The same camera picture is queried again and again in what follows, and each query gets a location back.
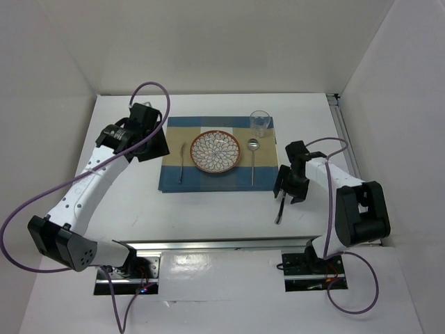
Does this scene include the silver spoon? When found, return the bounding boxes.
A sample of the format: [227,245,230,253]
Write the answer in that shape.
[247,138,259,186]

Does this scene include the clear drinking glass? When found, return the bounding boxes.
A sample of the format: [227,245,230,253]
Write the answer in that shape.
[250,110,270,138]

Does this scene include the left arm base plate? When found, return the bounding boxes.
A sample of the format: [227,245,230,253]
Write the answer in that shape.
[107,252,161,296]

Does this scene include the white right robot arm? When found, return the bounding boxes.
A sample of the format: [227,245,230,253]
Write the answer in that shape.
[273,141,391,273]

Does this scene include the right side aluminium rail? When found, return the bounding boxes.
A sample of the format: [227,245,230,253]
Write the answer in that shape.
[326,93,371,181]

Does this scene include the blue beige checked placemat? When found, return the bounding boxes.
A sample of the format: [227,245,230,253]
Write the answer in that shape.
[158,116,279,193]

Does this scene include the silver table knife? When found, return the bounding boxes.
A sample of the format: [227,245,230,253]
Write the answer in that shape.
[275,193,286,225]

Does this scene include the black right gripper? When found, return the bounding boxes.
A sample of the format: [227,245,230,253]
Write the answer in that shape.
[273,164,310,204]

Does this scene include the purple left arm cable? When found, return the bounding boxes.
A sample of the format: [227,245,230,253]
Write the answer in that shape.
[0,81,171,333]

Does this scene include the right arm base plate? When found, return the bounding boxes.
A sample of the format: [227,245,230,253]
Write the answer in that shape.
[276,253,348,292]

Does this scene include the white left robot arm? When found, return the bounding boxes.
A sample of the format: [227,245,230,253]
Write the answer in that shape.
[28,104,170,278]

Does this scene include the aluminium rail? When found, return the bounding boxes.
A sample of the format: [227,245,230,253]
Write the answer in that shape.
[326,93,371,181]
[97,236,316,251]

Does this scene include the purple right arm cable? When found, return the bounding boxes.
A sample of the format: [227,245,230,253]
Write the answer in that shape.
[305,138,380,315]

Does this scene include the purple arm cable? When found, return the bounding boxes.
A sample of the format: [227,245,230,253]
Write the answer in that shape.
[305,138,380,315]
[0,81,171,333]

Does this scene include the silver fork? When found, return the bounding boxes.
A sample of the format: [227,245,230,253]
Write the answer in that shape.
[179,142,186,184]

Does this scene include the front aluminium rail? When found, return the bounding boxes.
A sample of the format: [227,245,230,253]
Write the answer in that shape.
[97,236,316,251]

